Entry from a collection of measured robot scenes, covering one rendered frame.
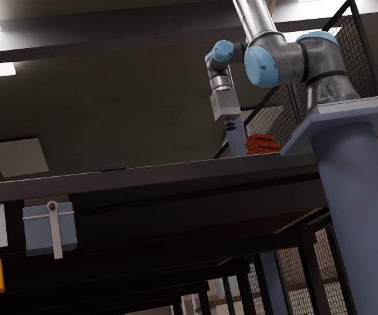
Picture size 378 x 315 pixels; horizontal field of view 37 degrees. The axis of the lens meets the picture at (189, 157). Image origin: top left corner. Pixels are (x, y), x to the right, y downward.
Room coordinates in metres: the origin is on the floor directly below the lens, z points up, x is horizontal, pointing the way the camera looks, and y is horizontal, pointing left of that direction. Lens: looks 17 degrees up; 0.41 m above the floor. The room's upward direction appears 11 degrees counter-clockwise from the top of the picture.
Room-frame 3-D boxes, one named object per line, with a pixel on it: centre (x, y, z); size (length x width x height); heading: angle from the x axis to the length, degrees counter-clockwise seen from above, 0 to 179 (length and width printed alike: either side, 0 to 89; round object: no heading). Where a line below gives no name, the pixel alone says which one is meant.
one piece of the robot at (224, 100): (2.06, -0.18, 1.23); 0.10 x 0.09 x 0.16; 23
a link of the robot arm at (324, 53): (1.49, -0.41, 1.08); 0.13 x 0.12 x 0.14; 101
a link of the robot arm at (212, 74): (2.04, -0.18, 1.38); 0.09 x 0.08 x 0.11; 11
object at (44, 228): (1.57, 0.42, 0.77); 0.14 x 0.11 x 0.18; 108
